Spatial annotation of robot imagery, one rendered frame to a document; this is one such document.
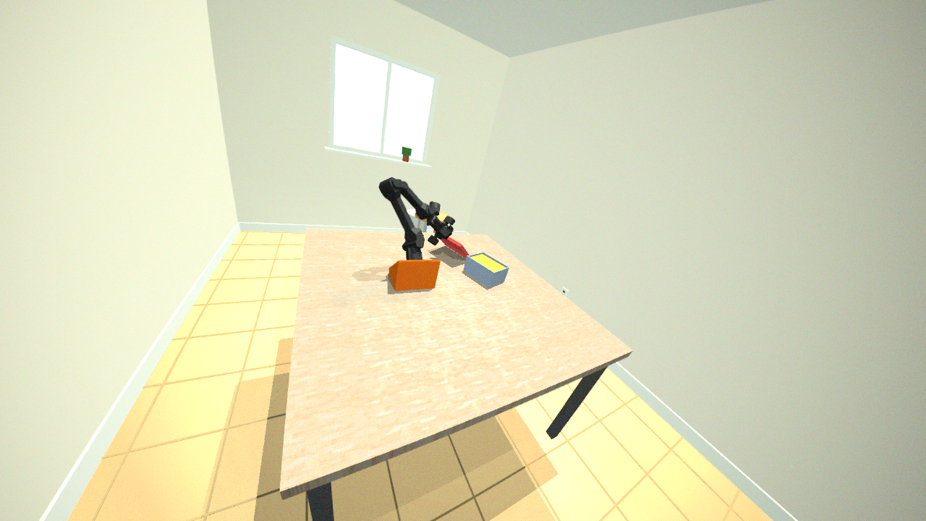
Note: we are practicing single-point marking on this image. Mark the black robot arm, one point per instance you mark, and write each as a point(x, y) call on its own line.
point(392, 189)

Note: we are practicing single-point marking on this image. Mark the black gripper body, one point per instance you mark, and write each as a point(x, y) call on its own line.
point(433, 239)

